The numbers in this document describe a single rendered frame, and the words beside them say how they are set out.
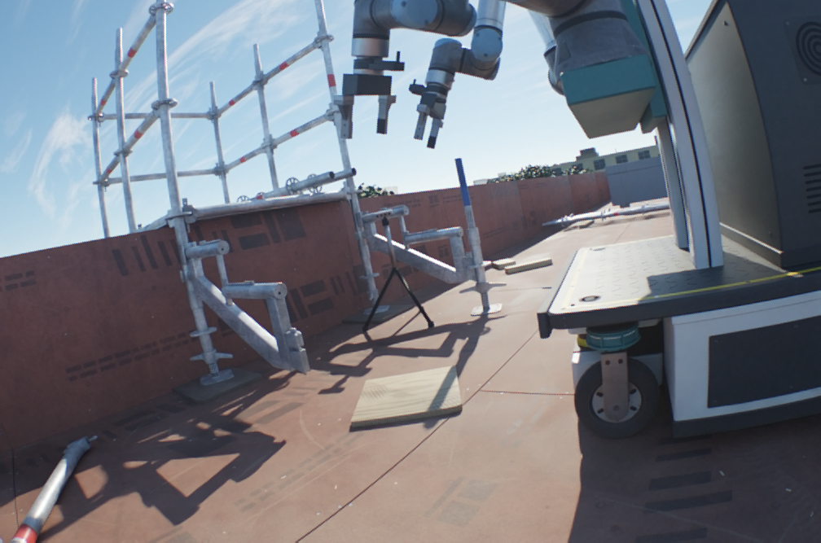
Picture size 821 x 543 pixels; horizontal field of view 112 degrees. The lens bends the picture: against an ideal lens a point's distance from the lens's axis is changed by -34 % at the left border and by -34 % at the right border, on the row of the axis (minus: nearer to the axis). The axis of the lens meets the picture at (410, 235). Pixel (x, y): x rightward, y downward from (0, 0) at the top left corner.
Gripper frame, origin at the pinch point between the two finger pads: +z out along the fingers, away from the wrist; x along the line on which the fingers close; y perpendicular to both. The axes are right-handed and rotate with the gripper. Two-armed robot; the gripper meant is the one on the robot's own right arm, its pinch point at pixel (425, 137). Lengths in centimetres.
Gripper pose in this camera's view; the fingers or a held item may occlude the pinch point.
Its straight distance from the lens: 134.7
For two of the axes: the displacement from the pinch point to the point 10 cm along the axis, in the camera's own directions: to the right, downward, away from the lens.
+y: 9.2, 2.4, -3.2
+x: 3.3, 0.1, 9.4
